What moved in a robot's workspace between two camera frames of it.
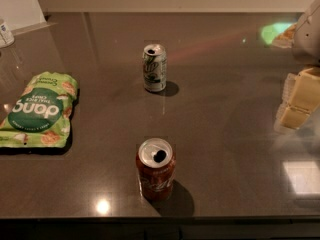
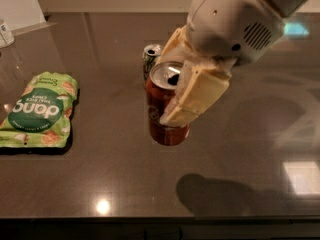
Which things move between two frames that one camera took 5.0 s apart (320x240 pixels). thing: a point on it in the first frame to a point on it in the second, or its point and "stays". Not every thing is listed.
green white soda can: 155,68 stays
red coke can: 156,163 to 160,87
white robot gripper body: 308,37 to 230,25
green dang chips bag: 40,115 stays
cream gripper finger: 300,97 to 198,88
